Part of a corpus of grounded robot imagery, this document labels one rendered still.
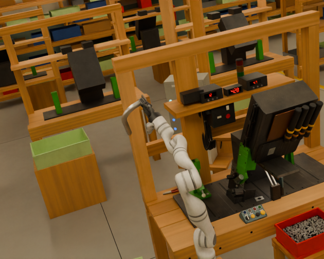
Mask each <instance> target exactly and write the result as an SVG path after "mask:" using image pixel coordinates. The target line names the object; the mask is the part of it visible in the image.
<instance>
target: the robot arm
mask: <svg viewBox="0 0 324 259"><path fill-rule="evenodd" d="M139 102H140V103H141V104H142V105H141V107H142V108H143V110H144V113H145V115H146V116H147V117H148V123H147V124H146V132H147V133H148V134H151V133H152V131H153V130H154V129H155V130H156V131H157V132H158V133H159V134H160V135H161V137H162V138H163V140H164V143H165V145H166V148H167V150H168V151H169V152H170V153H171V154H173V157H174V160H175V162H176V164H177V165H179V166H180V167H182V168H184V169H187V170H186V171H183V172H180V173H178V174H176V175H175V183H176V186H177V188H178V190H179V192H180V195H181V197H182V199H183V201H184V204H185V207H186V211H187V214H188V217H189V219H190V221H191V222H192V223H193V224H194V225H195V226H197V227H198V228H196V229H195V231H194V234H193V241H194V246H195V250H196V254H197V257H198V259H216V256H215V250H214V249H213V247H214V246H215V245H216V242H217V237H216V234H215V231H214V228H213V226H212V224H211V222H210V219H209V216H208V212H207V209H206V206H205V204H204V202H203V201H202V200H200V199H199V198H197V197H195V196H193V195H191V194H190V193H189V192H190V191H193V190H196V189H198V188H200V187H201V186H202V180H201V177H200V174H199V172H198V170H197V169H196V167H195V165H194V164H193V162H192V161H191V159H190V158H189V156H188V153H187V141H186V138H185V137H184V136H183V135H176V136H175V137H174V138H173V139H171V137H172V135H173V133H174V130H173V129H172V127H171V126H170V125H169V124H168V123H167V121H166V120H165V118H164V117H163V116H162V115H161V114H160V113H159V112H154V109H153V108H152V105H151V104H150V103H149V102H148V101H146V102H145V101H144V99H143V98H140V99H139Z"/></svg>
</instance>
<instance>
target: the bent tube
mask: <svg viewBox="0 0 324 259"><path fill-rule="evenodd" d="M141 97H142V98H143V99H144V101H145V102H146V100H147V99H146V98H145V97H144V96H143V95H141ZM141 105H142V104H141V103H140V101H139V100H138V101H136V102H135V103H133V104H132V105H130V106H129V107H128V108H127V109H126V110H125V111H124V113H123V115H122V117H121V121H122V124H123V126H124V128H125V131H126V133H127V135H131V134H132V131H131V129H130V126H129V124H128V121H127V117H128V115H129V114H130V113H131V112H132V111H133V110H134V109H136V108H137V107H139V106H141Z"/></svg>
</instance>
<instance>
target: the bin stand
mask: <svg viewBox="0 0 324 259"><path fill-rule="evenodd" d="M272 246H273V247H274V259H285V256H286V257H287V258H288V259H295V258H294V257H293V256H292V255H291V254H290V253H289V252H288V251H287V250H286V249H285V248H284V247H283V246H282V245H281V244H280V243H279V242H278V241H277V239H276V238H275V237H273V238H272ZM303 259H324V250H321V251H319V252H317V253H315V254H312V255H310V256H308V257H305V258H303Z"/></svg>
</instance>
